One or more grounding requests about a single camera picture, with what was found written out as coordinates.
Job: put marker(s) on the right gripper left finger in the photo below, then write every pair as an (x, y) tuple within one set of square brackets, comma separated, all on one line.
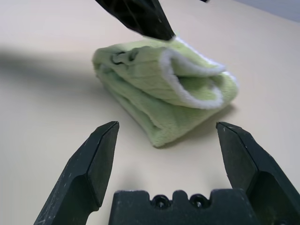
[(77, 173)]

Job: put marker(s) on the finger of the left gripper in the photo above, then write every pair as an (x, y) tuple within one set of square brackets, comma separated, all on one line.
[(154, 21), (119, 11)]

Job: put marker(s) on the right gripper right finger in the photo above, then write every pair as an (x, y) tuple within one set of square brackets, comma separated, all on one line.
[(262, 175)]

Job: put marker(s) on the green towel with white trim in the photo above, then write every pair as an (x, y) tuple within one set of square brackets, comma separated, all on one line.
[(152, 89)]

